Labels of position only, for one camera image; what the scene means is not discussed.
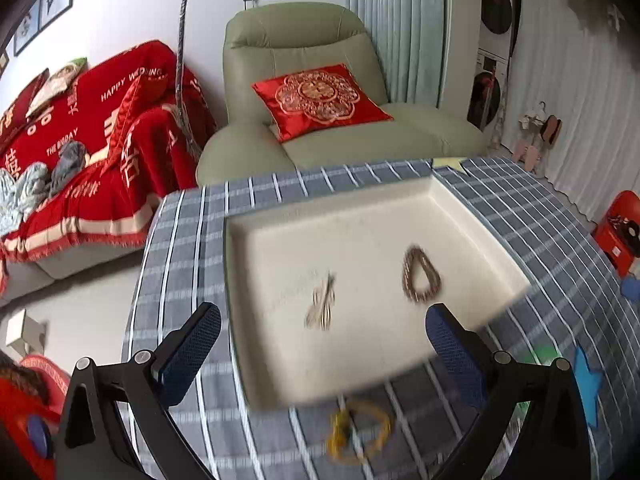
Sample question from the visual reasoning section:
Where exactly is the brown coil hair tie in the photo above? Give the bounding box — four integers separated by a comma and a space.
401, 244, 443, 304

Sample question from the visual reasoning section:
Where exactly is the yellow cord bracelet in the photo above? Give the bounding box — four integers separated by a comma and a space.
325, 398, 395, 466

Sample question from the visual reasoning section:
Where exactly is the silver tassel necklace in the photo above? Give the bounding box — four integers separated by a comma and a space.
304, 271, 338, 332

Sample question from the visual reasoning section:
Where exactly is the white jewelry tray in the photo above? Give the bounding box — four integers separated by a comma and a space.
224, 176, 529, 410

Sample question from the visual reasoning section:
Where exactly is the blue star sticker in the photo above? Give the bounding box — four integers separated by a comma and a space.
573, 344, 603, 429

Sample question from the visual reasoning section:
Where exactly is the grey plaid tablecloth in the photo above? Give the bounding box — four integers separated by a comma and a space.
122, 157, 639, 479

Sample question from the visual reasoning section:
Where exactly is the red gift box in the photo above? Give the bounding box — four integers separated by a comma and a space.
593, 190, 640, 278

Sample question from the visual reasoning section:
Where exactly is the yellow star sticker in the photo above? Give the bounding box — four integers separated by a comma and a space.
432, 157, 465, 174

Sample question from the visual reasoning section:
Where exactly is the red wedding blanket sofa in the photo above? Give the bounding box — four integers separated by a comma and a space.
0, 39, 217, 265

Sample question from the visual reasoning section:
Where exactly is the grey stuffed toy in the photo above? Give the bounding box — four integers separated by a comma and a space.
49, 141, 87, 198

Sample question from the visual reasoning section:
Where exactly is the red embroidered cushion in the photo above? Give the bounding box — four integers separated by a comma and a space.
252, 64, 393, 144

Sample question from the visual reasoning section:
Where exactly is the green recliner armchair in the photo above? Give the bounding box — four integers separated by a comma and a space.
195, 2, 488, 186

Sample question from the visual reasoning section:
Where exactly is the light blue curtain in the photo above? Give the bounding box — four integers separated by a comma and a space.
346, 0, 445, 106

